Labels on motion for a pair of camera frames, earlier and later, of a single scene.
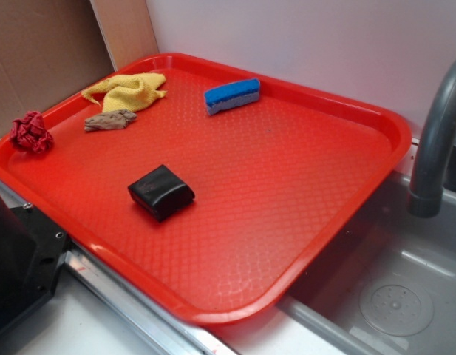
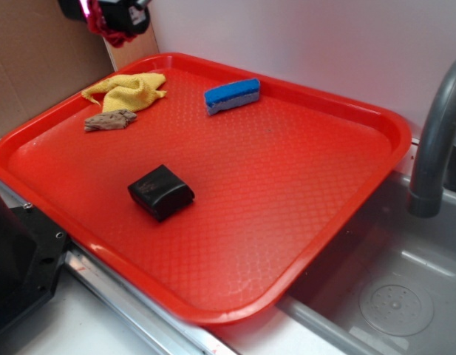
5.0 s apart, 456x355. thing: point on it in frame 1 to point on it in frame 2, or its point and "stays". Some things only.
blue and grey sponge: [231, 95] stays
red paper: [29, 132] to [99, 24]
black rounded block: [161, 193] stays
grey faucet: [427, 187] stays
